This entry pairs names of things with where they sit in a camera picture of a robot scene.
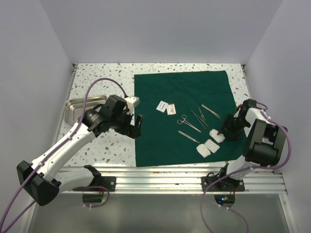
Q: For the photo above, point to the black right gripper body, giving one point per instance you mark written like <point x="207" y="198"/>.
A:
<point x="235" y="123"/>

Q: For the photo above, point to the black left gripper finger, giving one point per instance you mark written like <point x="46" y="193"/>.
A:
<point x="132" y="131"/>
<point x="138" y="122"/>

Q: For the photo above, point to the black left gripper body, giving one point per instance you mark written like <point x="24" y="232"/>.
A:
<point x="119" y="121"/>

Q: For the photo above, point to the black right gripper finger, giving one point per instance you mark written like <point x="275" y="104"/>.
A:
<point x="223" y="130"/>
<point x="234" y="134"/>

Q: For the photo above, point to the white gauze pad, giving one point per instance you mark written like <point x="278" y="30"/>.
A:
<point x="218" y="137"/>
<point x="203" y="151"/>
<point x="211" y="146"/>

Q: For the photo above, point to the white suture packet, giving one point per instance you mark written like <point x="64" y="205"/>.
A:
<point x="162" y="106"/>

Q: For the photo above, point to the short steel tweezers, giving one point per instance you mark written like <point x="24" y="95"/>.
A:
<point x="202" y="115"/>

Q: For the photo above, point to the long steel tweezers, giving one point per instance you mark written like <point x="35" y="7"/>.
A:
<point x="201" y="121"/>

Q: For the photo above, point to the clear suture packet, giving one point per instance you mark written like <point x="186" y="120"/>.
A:
<point x="171" y="110"/>

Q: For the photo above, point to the stainless steel tray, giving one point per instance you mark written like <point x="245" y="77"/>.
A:
<point x="73" y="108"/>

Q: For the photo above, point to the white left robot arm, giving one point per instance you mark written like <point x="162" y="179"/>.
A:
<point x="41" y="178"/>

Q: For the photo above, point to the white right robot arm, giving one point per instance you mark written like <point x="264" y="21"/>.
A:
<point x="263" y="146"/>

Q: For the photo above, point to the dark green surgical cloth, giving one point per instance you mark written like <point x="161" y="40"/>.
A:
<point x="179" y="110"/>

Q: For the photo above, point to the flat steel tweezers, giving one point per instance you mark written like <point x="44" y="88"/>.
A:
<point x="211" y="111"/>

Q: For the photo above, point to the steel scissor forceps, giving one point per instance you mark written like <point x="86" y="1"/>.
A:
<point x="184" y="121"/>

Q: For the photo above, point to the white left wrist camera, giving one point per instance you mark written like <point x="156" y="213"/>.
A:
<point x="132" y="102"/>

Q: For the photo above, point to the steel scalpel handle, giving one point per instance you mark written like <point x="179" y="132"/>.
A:
<point x="189" y="137"/>

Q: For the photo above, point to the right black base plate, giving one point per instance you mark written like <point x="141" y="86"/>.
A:
<point x="226" y="185"/>

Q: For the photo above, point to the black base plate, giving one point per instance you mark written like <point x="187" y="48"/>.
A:
<point x="226" y="185"/>
<point x="108" y="182"/>

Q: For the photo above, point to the aluminium rail frame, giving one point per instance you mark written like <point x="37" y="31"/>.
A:
<point x="166" y="198"/>

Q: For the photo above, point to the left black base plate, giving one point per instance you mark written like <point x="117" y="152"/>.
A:
<point x="108" y="182"/>

